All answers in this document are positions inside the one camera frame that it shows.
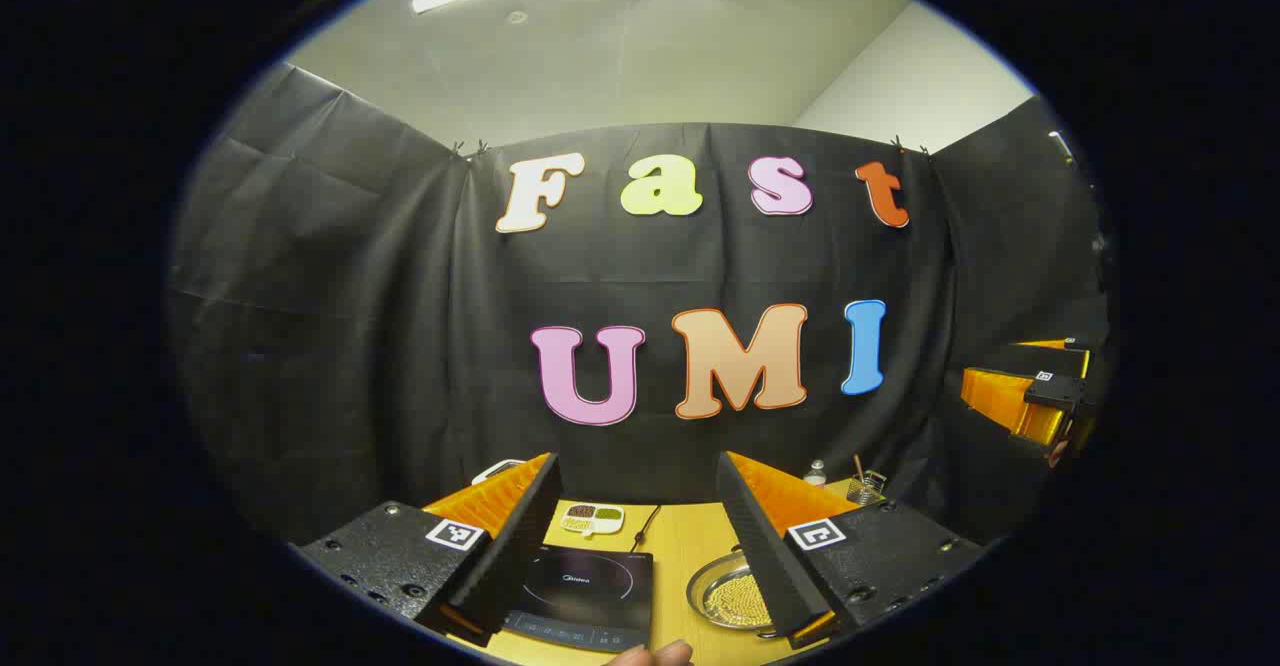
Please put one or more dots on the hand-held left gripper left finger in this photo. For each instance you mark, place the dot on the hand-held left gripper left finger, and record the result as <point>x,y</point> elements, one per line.
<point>520,546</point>

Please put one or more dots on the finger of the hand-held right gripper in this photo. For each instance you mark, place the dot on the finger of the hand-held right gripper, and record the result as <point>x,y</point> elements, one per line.
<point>1060,396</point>
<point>1050,361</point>

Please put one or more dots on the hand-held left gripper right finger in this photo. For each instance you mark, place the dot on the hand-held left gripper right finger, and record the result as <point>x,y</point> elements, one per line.
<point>765,556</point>

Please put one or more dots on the black induction cooktop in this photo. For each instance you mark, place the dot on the black induction cooktop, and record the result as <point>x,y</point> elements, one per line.
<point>590,586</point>

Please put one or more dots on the pile of yellow soybeans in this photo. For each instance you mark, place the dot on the pile of yellow soybeans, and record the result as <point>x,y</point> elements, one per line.
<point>735,601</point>

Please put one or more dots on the white divided dish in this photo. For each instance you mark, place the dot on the white divided dish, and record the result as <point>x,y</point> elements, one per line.
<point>582,530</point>

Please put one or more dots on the white toaster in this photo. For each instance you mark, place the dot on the white toaster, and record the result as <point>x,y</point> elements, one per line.
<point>497,466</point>

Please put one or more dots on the small bottle with pink label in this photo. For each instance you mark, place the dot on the small bottle with pink label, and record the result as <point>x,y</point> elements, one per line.
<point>815,476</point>

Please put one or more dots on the ribbed glass cup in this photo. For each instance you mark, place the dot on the ribbed glass cup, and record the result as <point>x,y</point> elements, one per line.
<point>865,491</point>

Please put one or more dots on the brown wooden stick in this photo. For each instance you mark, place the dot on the brown wooden stick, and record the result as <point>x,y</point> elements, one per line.
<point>858,466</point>

